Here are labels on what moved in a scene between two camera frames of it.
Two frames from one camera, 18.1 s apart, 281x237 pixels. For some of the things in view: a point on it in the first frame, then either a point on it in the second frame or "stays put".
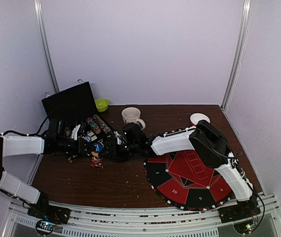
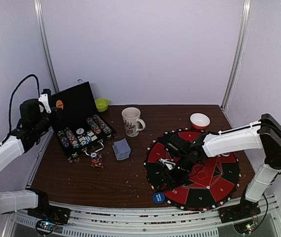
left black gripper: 78,148 -> 57,112
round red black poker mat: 181,179 stays put
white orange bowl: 195,117 stays put
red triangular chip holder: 100,165 stays put
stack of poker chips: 95,158 stays put
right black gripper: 117,150 -> 165,173
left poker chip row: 94,125 stays put
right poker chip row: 105,128 stays put
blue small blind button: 97,147 -> 158,197
